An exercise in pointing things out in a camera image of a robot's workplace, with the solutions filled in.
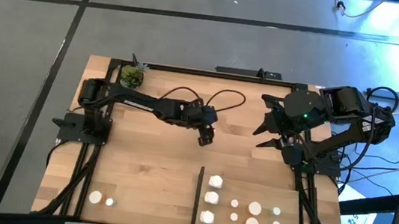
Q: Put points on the small white cap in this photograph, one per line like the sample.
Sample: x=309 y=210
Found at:
x=109 y=202

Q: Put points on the small pink pill bottle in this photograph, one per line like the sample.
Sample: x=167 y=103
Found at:
x=234 y=203

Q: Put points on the black mounting bar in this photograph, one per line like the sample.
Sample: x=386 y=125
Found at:
x=249 y=72

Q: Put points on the artificial fern in black pot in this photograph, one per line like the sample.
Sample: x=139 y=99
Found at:
x=132 y=76

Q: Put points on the black stand bar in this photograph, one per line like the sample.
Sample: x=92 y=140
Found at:
x=377 y=204

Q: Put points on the small cap near divider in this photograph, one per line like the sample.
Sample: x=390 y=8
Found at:
x=234 y=216

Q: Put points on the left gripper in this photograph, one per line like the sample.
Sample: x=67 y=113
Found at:
x=201 y=115

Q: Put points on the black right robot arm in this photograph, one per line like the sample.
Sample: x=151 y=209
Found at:
x=355 y=103

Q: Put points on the black aluminium table frame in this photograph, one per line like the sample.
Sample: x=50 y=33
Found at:
x=196 y=72

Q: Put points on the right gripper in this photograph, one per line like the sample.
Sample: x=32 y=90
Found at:
x=305 y=109

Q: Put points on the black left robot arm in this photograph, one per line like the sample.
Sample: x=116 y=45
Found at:
x=140 y=101

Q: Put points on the large amber pill bottle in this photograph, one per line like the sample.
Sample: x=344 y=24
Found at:
x=255 y=208

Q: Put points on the clear small cup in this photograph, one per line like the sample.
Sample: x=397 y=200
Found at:
x=276 y=210

